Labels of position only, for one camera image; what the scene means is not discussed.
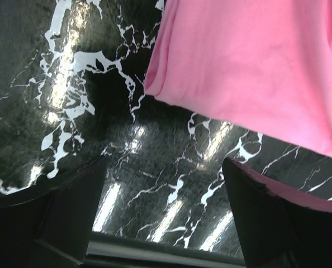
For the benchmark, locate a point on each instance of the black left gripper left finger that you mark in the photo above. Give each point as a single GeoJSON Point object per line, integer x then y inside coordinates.
{"type": "Point", "coordinates": [50, 224]}

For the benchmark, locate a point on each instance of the pink t-shirt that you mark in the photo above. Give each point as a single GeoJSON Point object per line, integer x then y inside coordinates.
{"type": "Point", "coordinates": [262, 65]}

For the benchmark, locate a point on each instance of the black marble pattern mat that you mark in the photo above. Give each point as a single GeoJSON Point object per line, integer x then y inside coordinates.
{"type": "Point", "coordinates": [71, 89]}

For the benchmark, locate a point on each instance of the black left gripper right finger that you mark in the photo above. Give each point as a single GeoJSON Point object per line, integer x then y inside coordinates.
{"type": "Point", "coordinates": [277, 225]}

